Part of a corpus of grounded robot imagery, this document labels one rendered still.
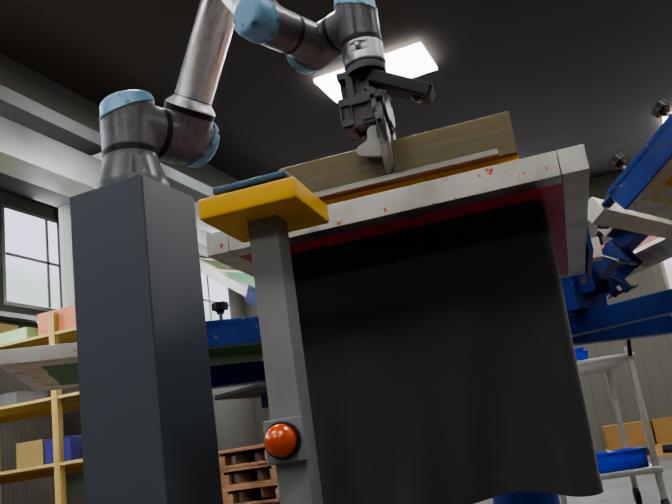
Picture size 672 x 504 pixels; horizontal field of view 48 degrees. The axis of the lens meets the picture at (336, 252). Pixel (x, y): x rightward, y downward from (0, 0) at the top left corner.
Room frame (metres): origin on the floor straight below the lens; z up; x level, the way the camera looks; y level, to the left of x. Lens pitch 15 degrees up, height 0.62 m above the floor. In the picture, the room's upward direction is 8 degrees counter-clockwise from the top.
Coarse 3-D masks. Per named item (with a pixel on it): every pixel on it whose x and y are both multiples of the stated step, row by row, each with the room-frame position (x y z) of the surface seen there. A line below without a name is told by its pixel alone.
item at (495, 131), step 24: (480, 120) 1.14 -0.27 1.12; (504, 120) 1.13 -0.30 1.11; (408, 144) 1.17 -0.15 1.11; (432, 144) 1.16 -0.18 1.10; (456, 144) 1.15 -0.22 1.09; (480, 144) 1.14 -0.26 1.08; (504, 144) 1.13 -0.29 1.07; (288, 168) 1.23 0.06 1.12; (312, 168) 1.22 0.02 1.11; (336, 168) 1.20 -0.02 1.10; (360, 168) 1.19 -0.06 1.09; (384, 168) 1.18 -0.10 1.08; (408, 168) 1.17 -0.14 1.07; (312, 192) 1.22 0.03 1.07
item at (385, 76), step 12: (372, 72) 1.17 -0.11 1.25; (384, 72) 1.17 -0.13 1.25; (372, 84) 1.18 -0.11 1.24; (384, 84) 1.17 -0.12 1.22; (396, 84) 1.16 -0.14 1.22; (408, 84) 1.16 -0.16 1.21; (420, 84) 1.15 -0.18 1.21; (396, 96) 1.20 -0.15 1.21; (408, 96) 1.18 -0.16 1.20; (420, 96) 1.16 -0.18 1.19; (432, 96) 1.18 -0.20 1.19
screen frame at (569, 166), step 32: (544, 160) 0.99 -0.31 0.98; (576, 160) 0.98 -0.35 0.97; (384, 192) 1.05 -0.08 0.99; (416, 192) 1.04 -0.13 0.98; (448, 192) 1.02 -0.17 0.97; (480, 192) 1.01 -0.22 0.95; (512, 192) 1.03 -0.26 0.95; (576, 192) 1.07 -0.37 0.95; (352, 224) 1.07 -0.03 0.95; (576, 224) 1.26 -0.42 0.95; (224, 256) 1.14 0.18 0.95; (576, 256) 1.52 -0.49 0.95
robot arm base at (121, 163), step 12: (120, 144) 1.40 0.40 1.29; (132, 144) 1.40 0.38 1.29; (144, 144) 1.42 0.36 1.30; (108, 156) 1.41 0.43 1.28; (120, 156) 1.40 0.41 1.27; (132, 156) 1.40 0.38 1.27; (144, 156) 1.41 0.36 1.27; (156, 156) 1.45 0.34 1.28; (108, 168) 1.40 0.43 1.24; (120, 168) 1.39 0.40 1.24; (132, 168) 1.40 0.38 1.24; (144, 168) 1.40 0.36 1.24; (156, 168) 1.43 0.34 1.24; (108, 180) 1.39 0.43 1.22; (120, 180) 1.38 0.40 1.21; (156, 180) 1.41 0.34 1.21
